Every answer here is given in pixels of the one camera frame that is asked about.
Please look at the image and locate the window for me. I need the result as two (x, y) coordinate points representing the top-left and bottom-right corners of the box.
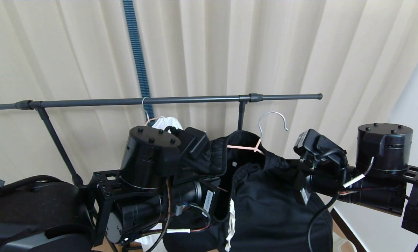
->
(122, 0), (155, 119)

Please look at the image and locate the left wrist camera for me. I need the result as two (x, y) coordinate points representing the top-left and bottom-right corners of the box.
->
(165, 125), (211, 167)

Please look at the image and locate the black garment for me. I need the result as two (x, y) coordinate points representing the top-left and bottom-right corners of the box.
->
(163, 130), (333, 252)

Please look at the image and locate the white laundry basket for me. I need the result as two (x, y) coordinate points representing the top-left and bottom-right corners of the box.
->
(333, 236), (357, 252)

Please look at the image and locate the beige curtain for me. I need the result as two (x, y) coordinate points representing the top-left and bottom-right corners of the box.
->
(134, 0), (418, 210)
(0, 0), (150, 189)

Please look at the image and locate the white garment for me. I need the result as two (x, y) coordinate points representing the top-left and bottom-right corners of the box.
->
(139, 117), (183, 252)

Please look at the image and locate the black clothes rack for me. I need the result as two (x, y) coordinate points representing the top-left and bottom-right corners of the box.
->
(0, 93), (323, 252)

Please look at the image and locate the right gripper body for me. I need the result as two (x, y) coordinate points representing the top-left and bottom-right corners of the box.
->
(289, 159), (347, 206)

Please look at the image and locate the pink clothes hanger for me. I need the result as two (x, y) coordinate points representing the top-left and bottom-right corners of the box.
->
(141, 97), (160, 126)
(227, 111), (289, 156)

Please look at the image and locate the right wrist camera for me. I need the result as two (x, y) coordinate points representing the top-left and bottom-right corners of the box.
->
(293, 128), (349, 174)

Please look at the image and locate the black cable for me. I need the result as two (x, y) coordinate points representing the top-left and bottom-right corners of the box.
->
(307, 149), (418, 252)
(0, 175), (64, 196)

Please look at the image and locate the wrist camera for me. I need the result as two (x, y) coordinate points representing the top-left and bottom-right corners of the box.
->
(165, 125), (211, 167)
(293, 128), (349, 174)

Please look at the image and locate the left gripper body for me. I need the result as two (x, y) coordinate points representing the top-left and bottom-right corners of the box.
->
(166, 177), (220, 220)

